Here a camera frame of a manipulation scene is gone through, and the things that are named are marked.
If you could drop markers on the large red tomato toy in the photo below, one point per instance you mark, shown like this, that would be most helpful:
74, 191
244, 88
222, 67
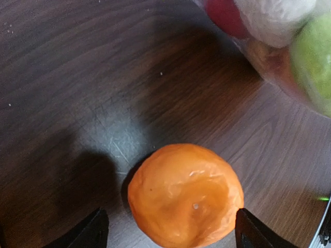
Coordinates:
225, 14

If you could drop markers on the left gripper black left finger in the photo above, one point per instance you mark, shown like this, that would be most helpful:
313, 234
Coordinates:
92, 231

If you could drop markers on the clear zip top bag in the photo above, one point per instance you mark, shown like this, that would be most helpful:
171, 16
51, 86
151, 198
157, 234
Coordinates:
273, 64

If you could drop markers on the orange fruit toy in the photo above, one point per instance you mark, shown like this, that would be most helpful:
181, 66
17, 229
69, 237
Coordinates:
185, 195

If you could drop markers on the aluminium front rail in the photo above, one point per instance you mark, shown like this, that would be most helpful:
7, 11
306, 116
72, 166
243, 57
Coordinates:
321, 238

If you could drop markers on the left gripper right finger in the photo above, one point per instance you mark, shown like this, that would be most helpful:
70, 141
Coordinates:
251, 232

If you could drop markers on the white cabbage toy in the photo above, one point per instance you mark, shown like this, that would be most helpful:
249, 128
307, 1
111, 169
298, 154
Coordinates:
274, 23

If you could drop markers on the light green pepper toy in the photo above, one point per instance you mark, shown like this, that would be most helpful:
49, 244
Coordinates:
310, 61

